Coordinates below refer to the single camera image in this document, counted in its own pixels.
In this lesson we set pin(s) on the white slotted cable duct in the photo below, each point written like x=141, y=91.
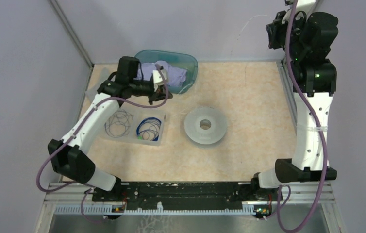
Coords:
x=103, y=208

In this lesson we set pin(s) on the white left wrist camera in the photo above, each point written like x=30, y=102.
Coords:
x=160, y=76

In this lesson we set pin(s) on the clear plastic bag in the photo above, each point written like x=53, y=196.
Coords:
x=97, y=78

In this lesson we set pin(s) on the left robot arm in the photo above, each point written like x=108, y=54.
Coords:
x=68, y=155

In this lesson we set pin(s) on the blue cable coil green connector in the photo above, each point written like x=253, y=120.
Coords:
x=149, y=129

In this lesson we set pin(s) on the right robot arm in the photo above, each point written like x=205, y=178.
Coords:
x=308, y=44

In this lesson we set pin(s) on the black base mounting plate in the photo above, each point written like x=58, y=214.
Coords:
x=185, y=196

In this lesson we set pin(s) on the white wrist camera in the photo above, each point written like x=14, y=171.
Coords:
x=302, y=5
x=160, y=76

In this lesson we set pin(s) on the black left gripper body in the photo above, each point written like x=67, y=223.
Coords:
x=149, y=91

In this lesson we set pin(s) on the teal plastic basin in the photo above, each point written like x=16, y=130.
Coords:
x=180, y=60

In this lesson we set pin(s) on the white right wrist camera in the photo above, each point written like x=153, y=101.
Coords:
x=302, y=5

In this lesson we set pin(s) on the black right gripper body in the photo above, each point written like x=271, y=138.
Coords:
x=278, y=38

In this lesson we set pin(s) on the clear plastic divided tray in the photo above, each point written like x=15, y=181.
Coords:
x=135, y=125

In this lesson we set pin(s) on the white perforated cable spool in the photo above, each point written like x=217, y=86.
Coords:
x=205, y=126

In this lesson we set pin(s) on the lavender cloth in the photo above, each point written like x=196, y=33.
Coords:
x=176, y=75

